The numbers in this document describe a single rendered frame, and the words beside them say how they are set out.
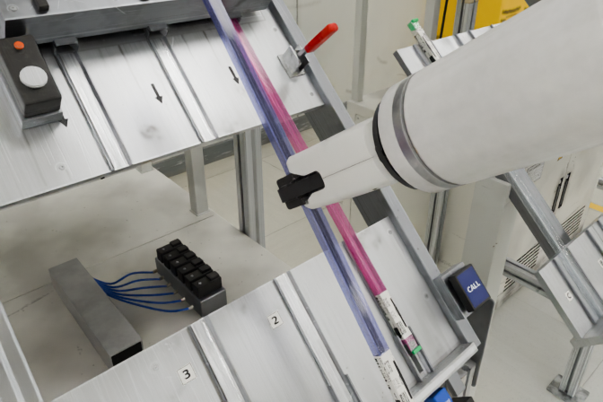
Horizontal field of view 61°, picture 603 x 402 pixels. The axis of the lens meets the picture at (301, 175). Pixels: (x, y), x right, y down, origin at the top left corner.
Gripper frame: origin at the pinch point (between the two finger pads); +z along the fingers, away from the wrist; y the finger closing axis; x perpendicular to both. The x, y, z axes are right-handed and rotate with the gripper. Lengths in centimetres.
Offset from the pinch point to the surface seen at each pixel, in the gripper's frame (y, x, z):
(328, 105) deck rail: -18.9, -9.0, 13.2
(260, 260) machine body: -18, 10, 48
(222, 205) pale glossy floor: -77, -6, 173
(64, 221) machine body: 6, -13, 79
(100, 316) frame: 12.8, 6.2, 45.2
